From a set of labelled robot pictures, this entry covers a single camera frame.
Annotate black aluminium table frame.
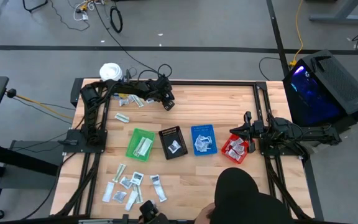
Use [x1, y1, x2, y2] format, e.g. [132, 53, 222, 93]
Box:
[51, 77, 315, 224]

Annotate long black cable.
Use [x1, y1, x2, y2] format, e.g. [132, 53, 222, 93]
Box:
[93, 0, 163, 80]

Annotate red plastic basket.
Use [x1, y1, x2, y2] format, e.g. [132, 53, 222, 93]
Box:
[221, 133, 251, 165]

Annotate white wipes canister blue label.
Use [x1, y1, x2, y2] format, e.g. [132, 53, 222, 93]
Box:
[99, 62, 129, 100]

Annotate person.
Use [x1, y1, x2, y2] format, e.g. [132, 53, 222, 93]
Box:
[208, 167, 295, 224]

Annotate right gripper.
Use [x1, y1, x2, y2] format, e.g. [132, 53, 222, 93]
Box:
[229, 111, 264, 153]

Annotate black control box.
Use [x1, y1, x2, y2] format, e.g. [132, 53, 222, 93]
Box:
[70, 77, 85, 108]

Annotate grey desk leg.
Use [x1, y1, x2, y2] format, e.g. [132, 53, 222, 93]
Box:
[305, 0, 358, 25]

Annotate left wrist cable loop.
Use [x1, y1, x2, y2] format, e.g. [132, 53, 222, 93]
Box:
[137, 63, 173, 83]

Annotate yellow cable with black knob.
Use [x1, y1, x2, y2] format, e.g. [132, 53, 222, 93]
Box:
[6, 88, 73, 120]

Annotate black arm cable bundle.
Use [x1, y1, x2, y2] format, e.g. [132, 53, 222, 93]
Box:
[54, 152, 102, 218]
[264, 155, 312, 222]

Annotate long white packet dark end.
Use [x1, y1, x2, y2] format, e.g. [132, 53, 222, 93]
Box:
[149, 174, 168, 203]

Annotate white power cords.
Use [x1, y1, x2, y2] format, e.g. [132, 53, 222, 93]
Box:
[72, 0, 105, 22]

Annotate blue plastic basket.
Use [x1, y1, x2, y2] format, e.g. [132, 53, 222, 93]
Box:
[190, 124, 218, 156]

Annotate person's hand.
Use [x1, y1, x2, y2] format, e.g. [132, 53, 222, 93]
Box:
[193, 202, 216, 224]

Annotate yellow extension cable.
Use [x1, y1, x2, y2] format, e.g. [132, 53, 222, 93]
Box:
[289, 0, 305, 68]

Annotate green plastic basket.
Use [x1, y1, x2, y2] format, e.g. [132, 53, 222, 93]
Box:
[125, 128, 157, 162]

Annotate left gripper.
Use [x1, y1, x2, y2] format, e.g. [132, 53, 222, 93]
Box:
[149, 76, 176, 112]

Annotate black computer tower blue light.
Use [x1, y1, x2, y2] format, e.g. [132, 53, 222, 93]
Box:
[282, 49, 358, 130]

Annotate coiled black cable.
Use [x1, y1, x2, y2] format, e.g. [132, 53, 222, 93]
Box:
[109, 5, 124, 34]

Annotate thin black cable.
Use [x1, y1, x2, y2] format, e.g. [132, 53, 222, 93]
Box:
[47, 0, 91, 32]

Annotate black cable loop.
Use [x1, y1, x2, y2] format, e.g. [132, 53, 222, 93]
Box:
[258, 56, 282, 82]

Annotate black plastic basket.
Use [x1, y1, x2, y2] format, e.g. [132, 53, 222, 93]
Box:
[158, 125, 189, 161]

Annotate black stand base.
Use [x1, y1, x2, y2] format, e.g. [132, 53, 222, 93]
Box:
[22, 0, 49, 13]

